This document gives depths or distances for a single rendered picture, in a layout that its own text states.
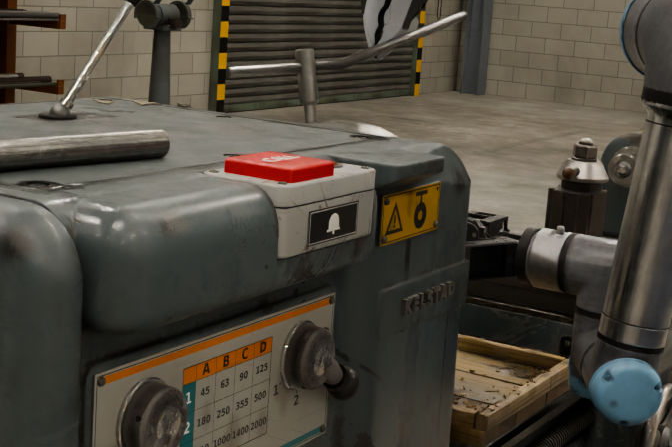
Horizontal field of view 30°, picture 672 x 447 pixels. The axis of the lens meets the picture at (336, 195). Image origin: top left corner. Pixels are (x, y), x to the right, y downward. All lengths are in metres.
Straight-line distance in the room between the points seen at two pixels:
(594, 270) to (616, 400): 0.19
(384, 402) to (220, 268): 0.34
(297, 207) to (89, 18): 9.94
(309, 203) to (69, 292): 0.22
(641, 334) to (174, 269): 0.73
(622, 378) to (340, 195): 0.55
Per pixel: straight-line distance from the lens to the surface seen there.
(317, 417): 1.06
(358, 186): 0.96
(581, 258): 1.53
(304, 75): 1.44
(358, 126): 1.43
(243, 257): 0.85
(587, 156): 1.95
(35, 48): 10.37
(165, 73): 10.20
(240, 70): 1.40
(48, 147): 0.90
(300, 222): 0.90
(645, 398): 1.41
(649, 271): 1.40
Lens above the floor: 1.40
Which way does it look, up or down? 10 degrees down
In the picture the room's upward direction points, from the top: 4 degrees clockwise
